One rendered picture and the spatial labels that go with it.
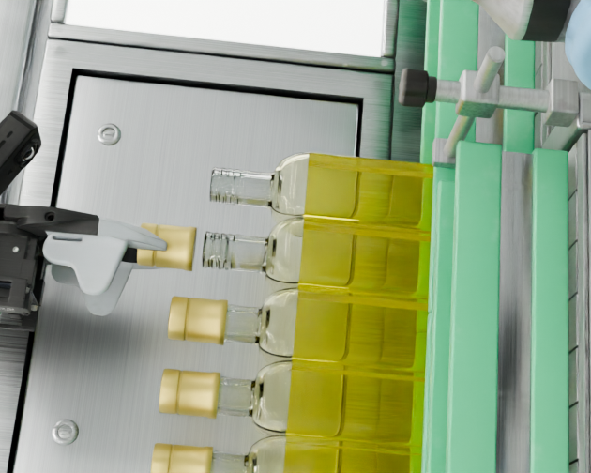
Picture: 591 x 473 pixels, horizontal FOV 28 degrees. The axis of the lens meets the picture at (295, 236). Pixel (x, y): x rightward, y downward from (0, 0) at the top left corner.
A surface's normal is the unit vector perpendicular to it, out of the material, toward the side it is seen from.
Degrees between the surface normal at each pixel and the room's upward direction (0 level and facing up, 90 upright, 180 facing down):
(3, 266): 90
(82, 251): 84
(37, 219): 83
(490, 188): 90
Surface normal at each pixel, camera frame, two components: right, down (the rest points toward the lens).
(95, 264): -0.03, -0.34
